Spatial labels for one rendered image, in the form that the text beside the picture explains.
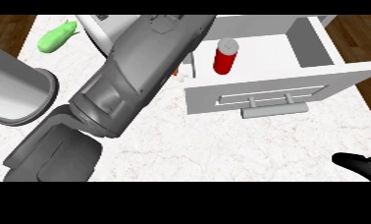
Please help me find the green vegetable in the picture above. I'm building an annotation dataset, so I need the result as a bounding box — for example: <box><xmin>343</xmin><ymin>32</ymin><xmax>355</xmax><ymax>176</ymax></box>
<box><xmin>37</xmin><ymin>19</ymin><xmax>82</xmax><ymax>54</ymax></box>

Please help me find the grey drawer handle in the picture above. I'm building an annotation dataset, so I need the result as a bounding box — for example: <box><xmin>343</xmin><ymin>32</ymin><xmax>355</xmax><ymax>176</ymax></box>
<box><xmin>238</xmin><ymin>92</ymin><xmax>310</xmax><ymax>120</ymax></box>

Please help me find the white drawer front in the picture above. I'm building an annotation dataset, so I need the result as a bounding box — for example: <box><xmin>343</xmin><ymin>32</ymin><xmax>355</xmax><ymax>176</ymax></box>
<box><xmin>184</xmin><ymin>62</ymin><xmax>371</xmax><ymax>116</ymax></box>

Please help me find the red can with grey top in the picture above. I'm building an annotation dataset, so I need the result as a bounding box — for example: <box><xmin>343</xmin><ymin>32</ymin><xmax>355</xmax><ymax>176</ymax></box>
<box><xmin>212</xmin><ymin>36</ymin><xmax>240</xmax><ymax>76</ymax></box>

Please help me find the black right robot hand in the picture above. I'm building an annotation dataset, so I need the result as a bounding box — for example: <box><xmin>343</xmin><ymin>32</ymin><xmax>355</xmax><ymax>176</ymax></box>
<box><xmin>330</xmin><ymin>151</ymin><xmax>371</xmax><ymax>182</ymax></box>

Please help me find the white appliance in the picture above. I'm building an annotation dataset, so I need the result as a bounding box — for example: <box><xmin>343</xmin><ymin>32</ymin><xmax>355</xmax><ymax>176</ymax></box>
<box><xmin>73</xmin><ymin>14</ymin><xmax>141</xmax><ymax>59</ymax></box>

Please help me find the grey round container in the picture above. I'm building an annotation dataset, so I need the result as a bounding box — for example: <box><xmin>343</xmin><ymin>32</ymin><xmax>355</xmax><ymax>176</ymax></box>
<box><xmin>0</xmin><ymin>48</ymin><xmax>60</xmax><ymax>128</ymax></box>

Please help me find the white drawer box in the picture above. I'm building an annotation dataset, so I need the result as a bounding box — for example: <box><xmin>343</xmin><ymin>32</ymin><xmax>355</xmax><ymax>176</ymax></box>
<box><xmin>191</xmin><ymin>14</ymin><xmax>371</xmax><ymax>82</ymax></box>

